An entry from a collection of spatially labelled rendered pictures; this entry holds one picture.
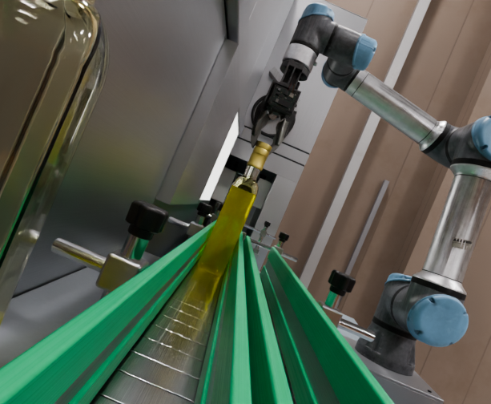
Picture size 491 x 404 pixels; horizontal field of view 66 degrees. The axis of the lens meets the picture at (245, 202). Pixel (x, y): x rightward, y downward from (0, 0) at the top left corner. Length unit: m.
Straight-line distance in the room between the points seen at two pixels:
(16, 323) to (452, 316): 0.81
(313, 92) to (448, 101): 2.03
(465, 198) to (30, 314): 0.86
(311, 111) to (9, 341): 1.78
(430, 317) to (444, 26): 3.37
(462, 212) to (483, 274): 2.86
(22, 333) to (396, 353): 0.89
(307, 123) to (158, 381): 1.72
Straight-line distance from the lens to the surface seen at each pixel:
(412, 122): 1.10
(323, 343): 0.38
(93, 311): 0.20
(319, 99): 1.99
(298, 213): 3.41
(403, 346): 1.08
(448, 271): 0.96
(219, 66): 0.78
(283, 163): 1.91
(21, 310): 0.39
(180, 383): 0.35
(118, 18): 0.37
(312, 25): 0.98
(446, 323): 0.95
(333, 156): 3.48
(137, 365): 0.36
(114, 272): 0.29
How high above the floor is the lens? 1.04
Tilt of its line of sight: level
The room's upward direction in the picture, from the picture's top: 23 degrees clockwise
